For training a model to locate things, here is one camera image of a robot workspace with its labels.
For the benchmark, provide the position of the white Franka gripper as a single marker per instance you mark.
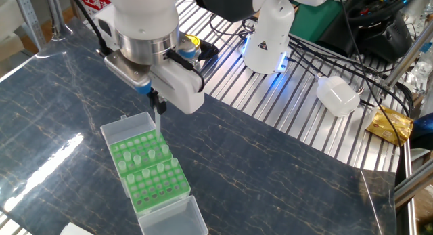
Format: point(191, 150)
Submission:
point(179, 89)

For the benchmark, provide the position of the large translucent pipette tip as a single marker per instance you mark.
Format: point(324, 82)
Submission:
point(126, 156)
point(137, 160)
point(157, 126)
point(130, 178)
point(160, 167)
point(174, 162)
point(151, 154)
point(165, 149)
point(145, 173)
point(121, 165)

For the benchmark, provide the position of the translucent tip box green rack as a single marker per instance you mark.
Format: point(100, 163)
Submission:
point(176, 221)
point(118, 126)

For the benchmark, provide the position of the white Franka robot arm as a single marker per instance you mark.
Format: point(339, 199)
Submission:
point(145, 11)

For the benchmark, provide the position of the glass jar gold lid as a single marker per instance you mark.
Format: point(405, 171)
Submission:
point(194, 41)

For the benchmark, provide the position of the red white printed box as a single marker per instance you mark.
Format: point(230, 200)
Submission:
point(96, 1)

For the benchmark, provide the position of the brown cardboard sheet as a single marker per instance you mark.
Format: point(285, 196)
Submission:
point(256, 9)

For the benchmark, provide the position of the white paper sheet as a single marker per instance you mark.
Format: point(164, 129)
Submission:
point(76, 231)

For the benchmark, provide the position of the dark marble pattern mat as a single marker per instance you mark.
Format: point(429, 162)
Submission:
point(304, 194)

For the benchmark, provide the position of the green cloth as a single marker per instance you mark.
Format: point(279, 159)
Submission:
point(314, 21)

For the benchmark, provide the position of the white plastic bottle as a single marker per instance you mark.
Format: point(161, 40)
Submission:
point(338, 96)

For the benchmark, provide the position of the gold foil packet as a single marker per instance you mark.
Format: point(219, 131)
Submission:
point(389, 126)

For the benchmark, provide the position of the black racing wheel controller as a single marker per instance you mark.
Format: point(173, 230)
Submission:
point(389, 38)

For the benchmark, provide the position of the dark blue round object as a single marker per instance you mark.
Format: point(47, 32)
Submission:
point(423, 130)

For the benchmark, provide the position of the silver wrist camera blue caps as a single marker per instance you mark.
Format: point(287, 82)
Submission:
point(125, 70)

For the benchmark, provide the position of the grey slotted angle post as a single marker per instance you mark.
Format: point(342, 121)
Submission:
point(28, 21)

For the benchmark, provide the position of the aluminium frame post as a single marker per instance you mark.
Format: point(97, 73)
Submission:
point(409, 57)

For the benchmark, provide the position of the aluminium frame rail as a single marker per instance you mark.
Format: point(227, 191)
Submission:
point(412, 187)

